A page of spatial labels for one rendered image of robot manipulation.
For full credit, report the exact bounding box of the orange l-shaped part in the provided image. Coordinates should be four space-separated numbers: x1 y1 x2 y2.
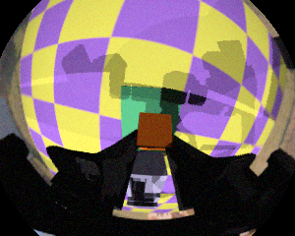
137 113 172 150

